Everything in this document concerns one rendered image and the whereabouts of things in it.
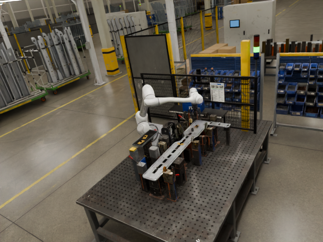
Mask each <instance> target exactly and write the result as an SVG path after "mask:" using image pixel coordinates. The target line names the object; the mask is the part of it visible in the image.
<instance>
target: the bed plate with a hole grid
mask: <svg viewBox="0 0 323 242"><path fill-rule="evenodd" d="M272 124H273V122H272V121H266V120H258V119H257V133H256V134H254V133H253V131H248V132H246V131H242V130H241V129H234V128H230V143H231V144H233V145H232V146H227V145H224V144H225V143H226V131H223V129H224V128H223V127H218V128H217V134H218V135H217V136H218V141H220V143H219V144H217V146H216V147H214V148H215V150H214V152H211V151H206V153H207V154H208V155H207V156H205V157H202V156H200V158H201V163H202V165H201V166H195V165H193V163H194V160H193V158H192V160H191V161H190V162H189V161H185V163H187V165H186V166H185V167H187V169H186V179H187V180H189V181H188V183H187V184H186V185H185V187H184V188H183V189H182V190H180V189H177V193H178V196H179V198H178V199H177V201H176V203H175V202H174V201H171V200H170V201H169V200H168V199H166V198H167V194H166V192H165V193H162V192H161V194H162V195H164V196H165V197H164V198H163V199H162V200H161V199H158V198H155V197H152V196H149V194H150V193H151V191H149V193H146V192H145V191H142V186H141V183H138V182H136V180H137V179H136V176H135V171H134V167H133V162H132V159H131V158H130V157H129V156H130V155H129V156H128V157H126V158H125V159H124V160H123V161H122V162H121V163H120V164H118V165H117V166H116V167H115V168H114V169H112V170H111V171H110V172H109V173H108V174H107V175H105V177H103V178H102V179H101V180H100V181H98V182H97V183H96V184H95V185H94V186H93V187H92V188H90V189H89V190H88V191H87V192H86V193H85V194H83V195H82V196H81V197H80V198H79V199H77V200H76V203H77V204H78V205H80V206H83V207H85V208H87V209H89V210H92V211H94V212H96V213H98V214H100V215H103V216H105V217H107V218H109V219H112V220H114V221H116V222H118V223H120V224H123V225H125V226H127V227H129V228H132V229H134V230H136V231H138V232H140V233H143V234H145V235H147V236H149V237H152V238H154V239H156V240H158V241H160V242H215V240H216V238H217V236H218V234H219V232H220V230H221V228H222V226H223V224H224V222H225V220H226V218H227V216H228V214H229V212H230V210H231V208H232V206H233V204H234V201H235V199H236V197H237V195H238V193H239V191H240V189H241V187H242V185H243V183H244V181H245V179H246V177H247V175H248V173H249V171H250V169H251V167H252V165H253V163H254V160H255V158H256V156H257V154H258V152H259V150H260V148H261V146H262V144H263V142H264V140H265V138H266V136H267V134H268V132H269V130H270V128H271V126H272Z"/></svg>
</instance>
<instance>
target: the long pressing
mask: <svg viewBox="0 0 323 242"><path fill-rule="evenodd" d="M206 122H207V123H208V124H209V123H210V122H209V121H201V120H195V121H194V122H193V123H192V124H191V125H190V126H189V127H188V128H187V129H186V130H185V131H184V132H183V134H184V137H183V138H182V139H181V140H180V141H177V142H174V143H173V144H172V145H171V146H170V147H169V148H168V149H167V150H166V151H165V152H164V153H163V154H162V155H161V156H160V157H159V158H158V160H157V161H156V162H155V163H154V164H153V165H152V166H151V167H150V168H149V169H148V170H147V171H146V172H145V173H144V174H143V175H142V177H143V178H144V179H148V180H151V181H156V180H158V179H159V177H160V176H161V175H163V167H164V166H166V168H167V169H168V168H169V167H170V165H171V164H172V163H173V162H174V161H175V160H176V159H177V158H178V156H179V155H180V154H181V153H182V152H183V151H184V150H185V148H186V147H187V146H188V145H189V144H190V143H191V137H192V136H194V138H196V137H198V136H199V135H200V134H201V133H202V132H203V130H204V127H205V123H206ZM208 124H207V126H208ZM196 125H199V126H197V127H195V126H196ZM191 128H193V129H194V131H193V132H192V131H191ZM190 133H191V135H189V134H190ZM187 136H188V138H186V137H187ZM184 139H185V141H184V142H183V144H184V145H180V146H179V148H178V149H176V147H177V146H178V144H177V143H181V142H182V141H183V140H184ZM174 150H176V151H175V152H174V153H172V152H173V151H174ZM169 155H171V156H170V157H169V158H168V156H169ZM165 159H167V161H166V162H165V163H163V161H164V160H165ZM160 164H162V166H161V167H160V168H159V169H158V170H157V171H156V172H155V173H153V172H154V170H156V169H157V168H156V167H158V166H159V165H160Z"/></svg>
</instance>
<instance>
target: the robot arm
mask: <svg viewBox="0 0 323 242"><path fill-rule="evenodd" d="M189 96H190V97H189V98H177V97H155V94H154V91H153V88H152V87H151V86H150V85H144V86H143V88H142V97H143V100H142V104H141V108H140V111H138V112H137V113H136V121H137V132H138V133H139V134H140V135H143V134H145V133H146V132H147V131H148V130H149V129H150V130H154V129H153V128H150V126H149V124H148V114H147V111H148V107H155V106H158V105H161V104H164V103H167V102H183V103H188V102H191V104H192V107H190V111H189V114H191V118H192V119H193V113H192V112H193V111H194V110H196V111H197V112H198V114H199V120H200V117H201V114H202V113H201V110H200V108H198V104H201V103H202V102H203V97H202V96H201V95H200V94H198V92H197V90H196V88H191V89H190V91H189ZM191 109H192V111H191ZM156 130H157V129H156Z"/></svg>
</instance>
